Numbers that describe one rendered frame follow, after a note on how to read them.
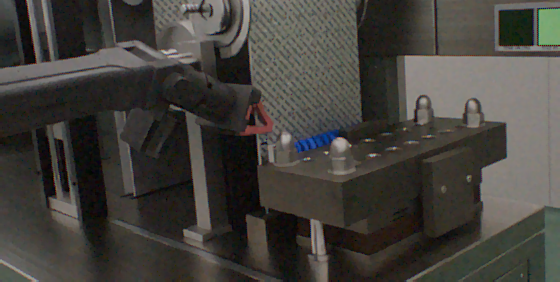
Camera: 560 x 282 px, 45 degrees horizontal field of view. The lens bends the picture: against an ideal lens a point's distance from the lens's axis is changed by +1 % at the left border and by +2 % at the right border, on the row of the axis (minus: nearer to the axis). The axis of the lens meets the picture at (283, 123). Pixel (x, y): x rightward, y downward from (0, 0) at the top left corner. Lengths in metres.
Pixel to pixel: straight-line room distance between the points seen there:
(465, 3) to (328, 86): 0.25
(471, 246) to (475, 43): 0.33
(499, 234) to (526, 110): 2.74
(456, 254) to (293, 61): 0.37
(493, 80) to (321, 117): 2.79
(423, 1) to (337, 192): 0.44
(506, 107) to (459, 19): 2.70
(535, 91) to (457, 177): 2.74
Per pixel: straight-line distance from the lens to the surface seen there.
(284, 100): 1.03
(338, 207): 0.85
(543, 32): 1.06
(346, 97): 1.13
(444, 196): 0.99
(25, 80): 0.69
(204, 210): 1.07
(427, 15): 1.17
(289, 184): 0.91
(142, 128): 0.87
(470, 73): 3.89
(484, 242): 1.02
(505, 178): 3.92
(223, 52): 1.02
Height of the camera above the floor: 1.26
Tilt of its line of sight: 11 degrees down
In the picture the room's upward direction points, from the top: 5 degrees counter-clockwise
